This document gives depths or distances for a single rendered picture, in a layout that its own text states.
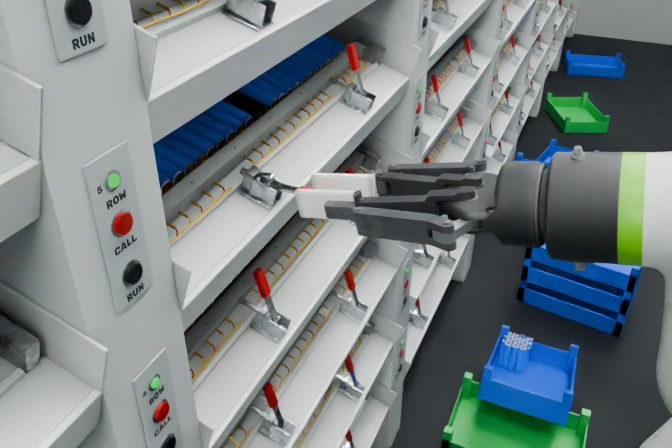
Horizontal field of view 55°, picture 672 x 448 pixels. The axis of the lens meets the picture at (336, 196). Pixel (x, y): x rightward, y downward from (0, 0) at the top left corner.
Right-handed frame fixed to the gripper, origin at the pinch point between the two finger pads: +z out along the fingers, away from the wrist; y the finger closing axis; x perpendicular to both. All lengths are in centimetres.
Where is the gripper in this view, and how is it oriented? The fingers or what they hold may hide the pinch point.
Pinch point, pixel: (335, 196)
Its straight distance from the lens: 64.3
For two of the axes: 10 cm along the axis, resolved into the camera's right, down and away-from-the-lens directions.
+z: -8.9, -0.4, 4.4
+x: -1.8, -8.8, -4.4
